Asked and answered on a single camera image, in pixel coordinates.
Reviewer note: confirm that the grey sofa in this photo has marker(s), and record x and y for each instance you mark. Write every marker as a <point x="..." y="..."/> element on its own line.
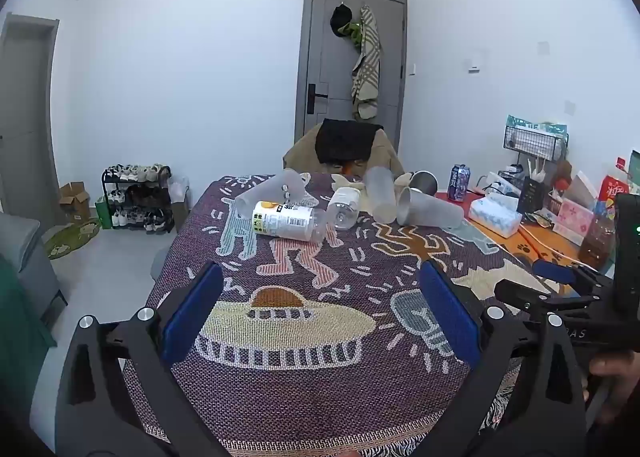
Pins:
<point x="27" y="257"/>

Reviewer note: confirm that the pink box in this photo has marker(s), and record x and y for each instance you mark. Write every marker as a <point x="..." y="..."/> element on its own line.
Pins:
<point x="575" y="222"/>

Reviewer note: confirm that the green hanging cloth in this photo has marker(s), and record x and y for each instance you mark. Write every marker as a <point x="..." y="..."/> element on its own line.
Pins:
<point x="354" y="32"/>

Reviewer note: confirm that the brown plush toy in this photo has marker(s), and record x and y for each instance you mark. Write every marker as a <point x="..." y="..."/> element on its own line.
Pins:
<point x="564" y="174"/>

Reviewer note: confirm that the white wall box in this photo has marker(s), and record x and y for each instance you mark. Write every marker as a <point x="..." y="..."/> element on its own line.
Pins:
<point x="474" y="61"/>

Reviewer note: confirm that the red bag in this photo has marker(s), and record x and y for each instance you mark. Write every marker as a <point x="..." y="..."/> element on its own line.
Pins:
<point x="612" y="187"/>

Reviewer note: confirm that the brown plastic bottle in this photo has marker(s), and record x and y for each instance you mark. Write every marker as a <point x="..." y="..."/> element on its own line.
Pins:
<point x="597" y="242"/>

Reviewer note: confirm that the white wall switch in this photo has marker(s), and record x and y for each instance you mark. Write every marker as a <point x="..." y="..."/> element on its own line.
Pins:
<point x="570" y="106"/>
<point x="543" y="47"/>

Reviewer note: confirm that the printed figure blanket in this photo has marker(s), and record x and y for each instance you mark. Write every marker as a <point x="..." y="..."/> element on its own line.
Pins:
<point x="310" y="352"/>

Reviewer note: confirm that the green bag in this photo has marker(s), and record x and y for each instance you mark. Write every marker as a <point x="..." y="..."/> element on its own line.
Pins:
<point x="104" y="214"/>

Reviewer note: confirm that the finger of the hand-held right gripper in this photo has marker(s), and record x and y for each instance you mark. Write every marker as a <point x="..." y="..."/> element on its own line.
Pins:
<point x="520" y="296"/>
<point x="552" y="272"/>

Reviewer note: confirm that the black shoe rack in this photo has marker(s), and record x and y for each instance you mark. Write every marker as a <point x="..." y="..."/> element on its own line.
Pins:
<point x="167" y="197"/>

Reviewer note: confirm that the blue drink can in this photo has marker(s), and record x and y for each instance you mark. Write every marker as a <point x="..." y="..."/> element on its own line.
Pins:
<point x="459" y="183"/>

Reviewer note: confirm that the white plastic bag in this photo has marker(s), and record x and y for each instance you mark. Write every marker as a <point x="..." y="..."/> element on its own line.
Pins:
<point x="179" y="188"/>

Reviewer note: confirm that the green floor mat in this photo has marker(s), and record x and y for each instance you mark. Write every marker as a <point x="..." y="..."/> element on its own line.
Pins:
<point x="70" y="237"/>

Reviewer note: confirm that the person's right hand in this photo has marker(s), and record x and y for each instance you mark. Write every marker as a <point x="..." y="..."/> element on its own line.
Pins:
<point x="616" y="379"/>

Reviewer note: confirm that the clear glass cup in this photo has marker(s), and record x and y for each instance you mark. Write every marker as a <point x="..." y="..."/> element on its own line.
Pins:
<point x="345" y="199"/>

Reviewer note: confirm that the teal packet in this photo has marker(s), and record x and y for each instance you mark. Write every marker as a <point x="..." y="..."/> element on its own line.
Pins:
<point x="550" y="127"/>

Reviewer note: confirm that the frosted plastic cup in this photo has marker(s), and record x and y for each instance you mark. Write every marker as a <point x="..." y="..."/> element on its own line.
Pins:
<point x="265" y="193"/>
<point x="435" y="213"/>
<point x="380" y="193"/>

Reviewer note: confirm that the rows of shoes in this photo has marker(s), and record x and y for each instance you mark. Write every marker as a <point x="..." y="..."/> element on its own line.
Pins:
<point x="135" y="197"/>

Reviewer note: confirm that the clear cup with white label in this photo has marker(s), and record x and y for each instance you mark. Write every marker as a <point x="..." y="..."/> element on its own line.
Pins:
<point x="286" y="220"/>

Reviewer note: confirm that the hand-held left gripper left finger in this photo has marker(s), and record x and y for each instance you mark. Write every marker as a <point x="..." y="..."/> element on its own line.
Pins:
<point x="192" y="319"/>

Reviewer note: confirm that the orange paw print mat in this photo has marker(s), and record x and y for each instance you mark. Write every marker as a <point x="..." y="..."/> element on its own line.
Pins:
<point x="537" y="244"/>

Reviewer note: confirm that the black hat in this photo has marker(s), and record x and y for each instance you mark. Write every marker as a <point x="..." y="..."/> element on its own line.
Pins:
<point x="341" y="17"/>

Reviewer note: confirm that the cardboard box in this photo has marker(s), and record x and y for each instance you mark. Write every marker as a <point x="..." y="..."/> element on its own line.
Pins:
<point x="75" y="199"/>

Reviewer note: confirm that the white power strip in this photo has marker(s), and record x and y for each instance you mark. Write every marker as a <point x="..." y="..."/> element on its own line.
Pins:
<point x="500" y="183"/>

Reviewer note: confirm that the beige plush toy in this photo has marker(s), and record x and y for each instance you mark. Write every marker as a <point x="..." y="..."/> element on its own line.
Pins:
<point x="350" y="182"/>

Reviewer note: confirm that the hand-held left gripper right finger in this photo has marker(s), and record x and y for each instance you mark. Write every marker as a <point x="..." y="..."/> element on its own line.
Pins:
<point x="450" y="319"/>

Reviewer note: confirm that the black box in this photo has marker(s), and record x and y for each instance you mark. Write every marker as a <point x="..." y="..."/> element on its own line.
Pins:
<point x="532" y="194"/>

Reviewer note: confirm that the blue white tissue pack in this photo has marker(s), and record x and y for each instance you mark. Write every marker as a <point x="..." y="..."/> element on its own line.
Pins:
<point x="495" y="217"/>

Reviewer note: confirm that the grey side door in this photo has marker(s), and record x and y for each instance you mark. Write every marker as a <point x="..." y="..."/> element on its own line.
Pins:
<point x="25" y="127"/>

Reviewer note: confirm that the black cloth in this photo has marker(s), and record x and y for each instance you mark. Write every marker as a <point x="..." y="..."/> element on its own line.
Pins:
<point x="347" y="139"/>

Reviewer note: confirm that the stainless steel cup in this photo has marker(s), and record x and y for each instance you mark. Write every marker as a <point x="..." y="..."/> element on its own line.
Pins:
<point x="426" y="181"/>

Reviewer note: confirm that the plaid scarf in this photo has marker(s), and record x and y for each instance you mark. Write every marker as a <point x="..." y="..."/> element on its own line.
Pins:
<point x="367" y="67"/>

